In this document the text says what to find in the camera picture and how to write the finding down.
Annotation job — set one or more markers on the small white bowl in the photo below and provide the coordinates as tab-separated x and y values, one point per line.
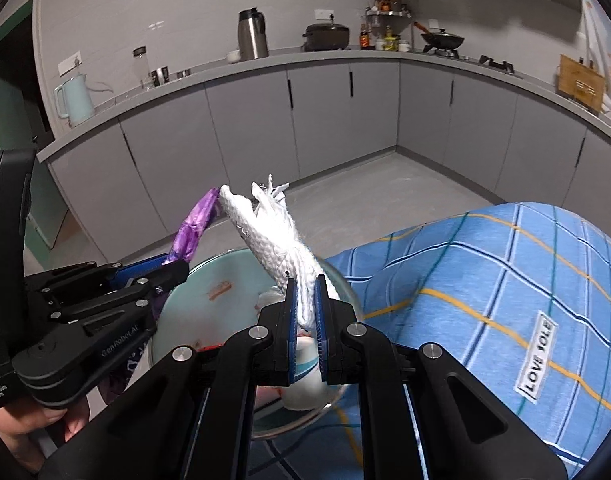
233	56

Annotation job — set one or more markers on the metal spice rack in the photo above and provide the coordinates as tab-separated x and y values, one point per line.
388	9

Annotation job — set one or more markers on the gas stove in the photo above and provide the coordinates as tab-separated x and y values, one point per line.
490	64

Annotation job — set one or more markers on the black cooking pot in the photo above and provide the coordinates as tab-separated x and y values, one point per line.
325	37

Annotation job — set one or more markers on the light blue electric kettle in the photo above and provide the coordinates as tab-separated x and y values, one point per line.
78	100

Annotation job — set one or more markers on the green door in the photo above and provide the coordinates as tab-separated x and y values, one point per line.
5	110

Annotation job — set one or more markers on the yellow condiment jar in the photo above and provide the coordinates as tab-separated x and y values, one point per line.
391	43

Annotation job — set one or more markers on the grey lower kitchen cabinets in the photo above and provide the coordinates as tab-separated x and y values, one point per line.
255	120

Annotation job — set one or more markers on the wooden knife block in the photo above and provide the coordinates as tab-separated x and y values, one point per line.
580	82

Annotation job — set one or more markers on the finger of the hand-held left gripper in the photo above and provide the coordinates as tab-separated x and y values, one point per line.
170	275
135	269

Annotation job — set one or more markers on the blue plaid tablecloth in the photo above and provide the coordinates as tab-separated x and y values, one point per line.
460	285

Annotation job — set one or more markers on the dark sauce bottle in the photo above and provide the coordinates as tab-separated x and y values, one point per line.
365	39

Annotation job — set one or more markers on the black wok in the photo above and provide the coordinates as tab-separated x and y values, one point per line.
440	38

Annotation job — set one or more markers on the white curtain with orange print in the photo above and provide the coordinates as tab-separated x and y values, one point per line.
605	60

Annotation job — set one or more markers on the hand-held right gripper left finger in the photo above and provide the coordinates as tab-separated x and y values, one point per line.
291	330

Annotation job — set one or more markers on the person's left hand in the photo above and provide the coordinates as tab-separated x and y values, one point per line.
15	420

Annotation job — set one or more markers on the purple plastic bag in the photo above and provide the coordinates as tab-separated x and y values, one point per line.
195	225

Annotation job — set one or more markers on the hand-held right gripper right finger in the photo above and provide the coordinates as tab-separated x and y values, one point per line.
321	332

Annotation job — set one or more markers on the teal round basin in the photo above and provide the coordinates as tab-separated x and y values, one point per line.
195	310

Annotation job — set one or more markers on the glass jar with black lid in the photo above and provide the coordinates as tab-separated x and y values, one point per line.
141	70

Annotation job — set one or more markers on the steel thermos flask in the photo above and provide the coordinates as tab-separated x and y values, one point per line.
253	35

